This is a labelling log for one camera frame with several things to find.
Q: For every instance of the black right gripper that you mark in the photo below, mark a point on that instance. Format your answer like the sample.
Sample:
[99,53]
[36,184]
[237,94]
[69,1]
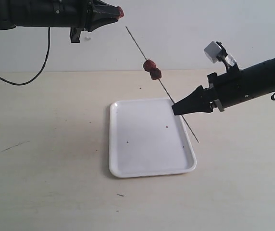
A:
[225,90]

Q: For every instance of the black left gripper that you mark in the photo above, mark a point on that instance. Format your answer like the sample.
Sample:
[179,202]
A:
[74,14]

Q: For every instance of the thin metal skewer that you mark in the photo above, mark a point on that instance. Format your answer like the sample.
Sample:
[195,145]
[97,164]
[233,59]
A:
[165,89]

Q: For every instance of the dark brown rounded block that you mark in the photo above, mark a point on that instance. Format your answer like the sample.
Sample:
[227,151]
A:
[155,74]

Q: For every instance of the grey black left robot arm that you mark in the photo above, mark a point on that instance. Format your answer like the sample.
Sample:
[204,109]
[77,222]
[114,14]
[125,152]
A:
[26,13]

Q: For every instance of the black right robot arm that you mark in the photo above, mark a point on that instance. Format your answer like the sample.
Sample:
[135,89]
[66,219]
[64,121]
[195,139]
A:
[261,80]

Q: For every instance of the white plastic tray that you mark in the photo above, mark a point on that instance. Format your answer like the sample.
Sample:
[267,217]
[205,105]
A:
[146,139]

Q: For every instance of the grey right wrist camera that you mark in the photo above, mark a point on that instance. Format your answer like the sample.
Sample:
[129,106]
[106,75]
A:
[216,52]

